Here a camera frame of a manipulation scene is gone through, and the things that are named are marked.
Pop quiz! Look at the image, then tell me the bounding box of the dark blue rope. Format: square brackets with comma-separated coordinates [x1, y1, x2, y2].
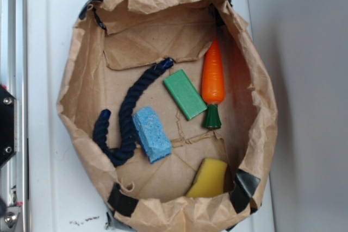
[92, 58, 175, 167]

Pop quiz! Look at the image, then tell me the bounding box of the brown paper bag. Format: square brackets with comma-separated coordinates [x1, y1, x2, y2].
[57, 0, 278, 231]

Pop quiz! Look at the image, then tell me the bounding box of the aluminium frame rail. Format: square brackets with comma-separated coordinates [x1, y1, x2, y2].
[1, 0, 30, 231]

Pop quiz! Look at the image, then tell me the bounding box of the green rectangular block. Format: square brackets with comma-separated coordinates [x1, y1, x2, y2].
[163, 70, 207, 121]

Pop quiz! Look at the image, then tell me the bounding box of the white plastic tray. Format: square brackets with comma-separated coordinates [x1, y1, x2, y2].
[26, 0, 277, 232]

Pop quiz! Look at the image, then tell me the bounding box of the orange toy carrot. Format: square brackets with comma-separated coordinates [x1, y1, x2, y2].
[201, 38, 225, 130]

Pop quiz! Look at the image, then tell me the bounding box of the blue sponge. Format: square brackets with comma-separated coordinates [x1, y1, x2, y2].
[133, 106, 172, 164]

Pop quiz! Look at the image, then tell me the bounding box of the black robot mount plate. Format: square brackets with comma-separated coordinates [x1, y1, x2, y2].
[0, 85, 16, 168]

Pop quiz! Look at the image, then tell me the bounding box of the yellow sponge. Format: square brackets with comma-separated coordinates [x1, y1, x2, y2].
[185, 158, 228, 198]

